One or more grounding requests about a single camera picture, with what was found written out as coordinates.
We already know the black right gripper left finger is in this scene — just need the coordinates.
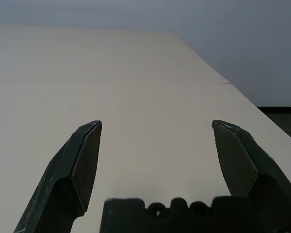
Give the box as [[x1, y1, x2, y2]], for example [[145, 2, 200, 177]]
[[13, 120, 102, 233]]

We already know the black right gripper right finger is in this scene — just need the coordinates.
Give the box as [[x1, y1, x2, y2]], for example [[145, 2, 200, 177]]
[[212, 119, 291, 233]]

